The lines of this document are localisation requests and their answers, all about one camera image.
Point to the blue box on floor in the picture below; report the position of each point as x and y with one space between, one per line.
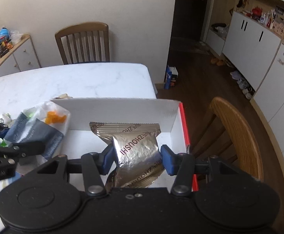
171 75

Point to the white toy figure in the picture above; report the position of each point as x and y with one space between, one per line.
5 118

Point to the silver foil snack bag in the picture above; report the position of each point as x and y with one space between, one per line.
139 160

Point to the red white cardboard box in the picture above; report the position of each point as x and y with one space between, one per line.
80 140

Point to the white wall cabinet unit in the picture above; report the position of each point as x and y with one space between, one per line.
250 35

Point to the blue globe toy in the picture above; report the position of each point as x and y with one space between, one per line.
4 35

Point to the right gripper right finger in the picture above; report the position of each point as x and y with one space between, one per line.
172 162

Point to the dark wooden chair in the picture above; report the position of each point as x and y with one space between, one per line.
84 43

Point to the white sideboard cabinet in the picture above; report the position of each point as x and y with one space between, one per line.
21 57

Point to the light wooden chair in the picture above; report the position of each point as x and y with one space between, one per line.
241 137

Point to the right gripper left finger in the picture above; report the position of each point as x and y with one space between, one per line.
103 161

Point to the white green tissue pack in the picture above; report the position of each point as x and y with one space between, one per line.
46 122

